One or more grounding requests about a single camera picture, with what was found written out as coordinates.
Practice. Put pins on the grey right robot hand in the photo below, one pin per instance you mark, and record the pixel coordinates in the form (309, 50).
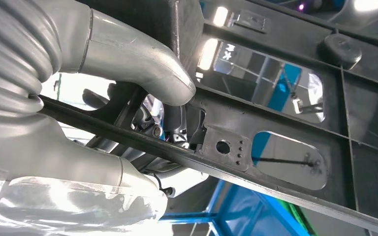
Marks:
(127, 49)

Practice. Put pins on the blue metal shelf rack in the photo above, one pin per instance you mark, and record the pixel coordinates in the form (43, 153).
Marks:
(241, 211)

